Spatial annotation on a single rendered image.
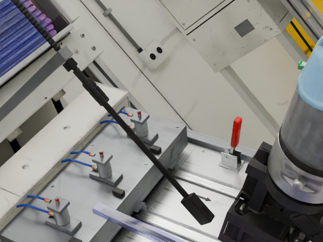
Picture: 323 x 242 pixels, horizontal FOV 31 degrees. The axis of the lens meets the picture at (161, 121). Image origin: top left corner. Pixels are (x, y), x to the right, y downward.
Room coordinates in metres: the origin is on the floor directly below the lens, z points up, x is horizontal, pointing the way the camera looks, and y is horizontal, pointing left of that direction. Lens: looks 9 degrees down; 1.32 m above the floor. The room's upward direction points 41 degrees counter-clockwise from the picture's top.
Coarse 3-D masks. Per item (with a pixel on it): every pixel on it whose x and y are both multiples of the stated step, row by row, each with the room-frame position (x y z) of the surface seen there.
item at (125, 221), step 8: (96, 208) 0.76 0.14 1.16; (104, 208) 0.76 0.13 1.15; (112, 208) 0.76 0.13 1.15; (104, 216) 0.76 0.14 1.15; (112, 216) 0.75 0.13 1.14; (120, 216) 0.75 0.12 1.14; (128, 216) 0.74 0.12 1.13; (120, 224) 0.74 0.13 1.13; (128, 224) 0.73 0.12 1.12; (136, 224) 0.73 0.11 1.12; (144, 224) 0.73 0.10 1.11; (136, 232) 0.73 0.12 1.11; (144, 232) 0.72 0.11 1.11; (152, 232) 0.72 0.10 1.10; (160, 232) 0.72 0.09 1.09; (152, 240) 0.72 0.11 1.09; (160, 240) 0.71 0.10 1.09; (168, 240) 0.71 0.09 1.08; (176, 240) 0.70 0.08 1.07
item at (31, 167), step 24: (120, 96) 1.07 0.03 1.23; (72, 120) 1.03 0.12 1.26; (96, 120) 1.02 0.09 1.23; (48, 144) 0.99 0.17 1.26; (72, 144) 0.98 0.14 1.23; (0, 168) 0.95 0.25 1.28; (24, 168) 0.94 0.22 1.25; (48, 168) 0.93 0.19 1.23; (0, 192) 0.91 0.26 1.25; (24, 192) 0.90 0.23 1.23; (0, 216) 0.86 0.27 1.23; (0, 240) 0.87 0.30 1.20
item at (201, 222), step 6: (186, 198) 0.74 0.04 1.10; (192, 198) 0.73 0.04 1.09; (198, 198) 0.74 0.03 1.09; (186, 204) 0.74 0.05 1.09; (192, 204) 0.73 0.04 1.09; (198, 204) 0.74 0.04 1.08; (204, 204) 0.74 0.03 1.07; (192, 210) 0.74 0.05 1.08; (198, 210) 0.73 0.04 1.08; (204, 210) 0.74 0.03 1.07; (210, 210) 0.74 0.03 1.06; (198, 216) 0.74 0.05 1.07; (204, 216) 0.73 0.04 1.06; (210, 216) 0.74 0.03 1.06; (204, 222) 0.74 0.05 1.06; (210, 222) 0.73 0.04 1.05
